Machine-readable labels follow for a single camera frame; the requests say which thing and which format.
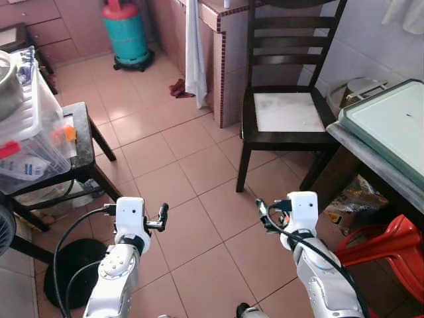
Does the dark wooden chair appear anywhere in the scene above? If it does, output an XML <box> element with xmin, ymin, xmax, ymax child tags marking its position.
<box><xmin>236</xmin><ymin>0</ymin><xmax>349</xmax><ymax>193</ymax></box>

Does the crumpled plastic bag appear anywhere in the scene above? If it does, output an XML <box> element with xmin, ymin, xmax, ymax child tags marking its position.
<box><xmin>327</xmin><ymin>175</ymin><xmax>390</xmax><ymax>230</ymax></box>

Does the black round fan base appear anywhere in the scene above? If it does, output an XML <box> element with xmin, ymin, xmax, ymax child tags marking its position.
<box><xmin>43</xmin><ymin>238</ymin><xmax>117</xmax><ymax>309</ymax></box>

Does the small dark side table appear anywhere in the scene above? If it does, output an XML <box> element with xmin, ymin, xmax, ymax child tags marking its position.
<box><xmin>0</xmin><ymin>101</ymin><xmax>124</xmax><ymax>234</ymax></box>

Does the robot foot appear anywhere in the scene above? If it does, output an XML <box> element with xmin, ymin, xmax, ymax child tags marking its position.
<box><xmin>236</xmin><ymin>303</ymin><xmax>270</xmax><ymax>318</ymax></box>

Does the red plastic stool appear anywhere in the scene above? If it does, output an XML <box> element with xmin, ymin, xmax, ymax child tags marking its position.
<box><xmin>334</xmin><ymin>213</ymin><xmax>424</xmax><ymax>307</ymax></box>

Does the small orange item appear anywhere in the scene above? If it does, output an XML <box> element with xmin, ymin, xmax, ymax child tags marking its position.
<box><xmin>62</xmin><ymin>124</ymin><xmax>78</xmax><ymax>142</ymax></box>

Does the red cloth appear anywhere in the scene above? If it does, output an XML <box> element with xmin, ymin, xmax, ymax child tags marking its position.
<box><xmin>168</xmin><ymin>78</ymin><xmax>195</xmax><ymax>99</ymax></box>

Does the clear plastic storage box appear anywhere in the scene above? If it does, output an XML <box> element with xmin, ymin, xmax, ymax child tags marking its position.
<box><xmin>0</xmin><ymin>46</ymin><xmax>75</xmax><ymax>195</ymax></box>

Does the black fan head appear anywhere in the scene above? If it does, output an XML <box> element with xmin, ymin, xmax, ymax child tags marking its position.
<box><xmin>0</xmin><ymin>202</ymin><xmax>17</xmax><ymax>259</ymax></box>

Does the black cylinder stand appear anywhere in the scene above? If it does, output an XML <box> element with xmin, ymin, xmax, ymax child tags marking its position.
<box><xmin>112</xmin><ymin>50</ymin><xmax>157</xmax><ymax>73</ymax></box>

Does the white hanging towel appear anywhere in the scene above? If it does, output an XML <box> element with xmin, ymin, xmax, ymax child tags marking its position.
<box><xmin>185</xmin><ymin>0</ymin><xmax>209</xmax><ymax>109</ymax></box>

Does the teal gas cylinder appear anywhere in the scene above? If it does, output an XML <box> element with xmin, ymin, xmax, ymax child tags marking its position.
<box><xmin>101</xmin><ymin>0</ymin><xmax>151</xmax><ymax>66</ymax></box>

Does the grey hanging cloth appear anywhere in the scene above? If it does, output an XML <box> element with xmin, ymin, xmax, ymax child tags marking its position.
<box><xmin>382</xmin><ymin>0</ymin><xmax>424</xmax><ymax>35</ymax></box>

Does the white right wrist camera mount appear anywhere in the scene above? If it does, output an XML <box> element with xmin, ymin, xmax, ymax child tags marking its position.
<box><xmin>286</xmin><ymin>191</ymin><xmax>321</xmax><ymax>239</ymax></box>

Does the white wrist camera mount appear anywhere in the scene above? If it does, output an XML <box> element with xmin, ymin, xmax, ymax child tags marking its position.
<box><xmin>286</xmin><ymin>191</ymin><xmax>321</xmax><ymax>239</ymax></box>
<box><xmin>114</xmin><ymin>197</ymin><xmax>152</xmax><ymax>253</ymax></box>

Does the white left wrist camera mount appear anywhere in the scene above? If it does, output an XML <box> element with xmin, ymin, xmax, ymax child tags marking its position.
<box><xmin>114</xmin><ymin>197</ymin><xmax>152</xmax><ymax>253</ymax></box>

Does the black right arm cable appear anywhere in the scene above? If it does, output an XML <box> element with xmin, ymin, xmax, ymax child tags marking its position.
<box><xmin>260</xmin><ymin>211</ymin><xmax>369</xmax><ymax>318</ymax></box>

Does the long black left arm cable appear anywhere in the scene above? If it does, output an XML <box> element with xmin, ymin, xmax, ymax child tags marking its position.
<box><xmin>52</xmin><ymin>204</ymin><xmax>117</xmax><ymax>318</ymax></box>

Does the short black left arm cable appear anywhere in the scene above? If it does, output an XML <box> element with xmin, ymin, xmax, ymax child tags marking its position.
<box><xmin>64</xmin><ymin>260</ymin><xmax>102</xmax><ymax>317</ymax></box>

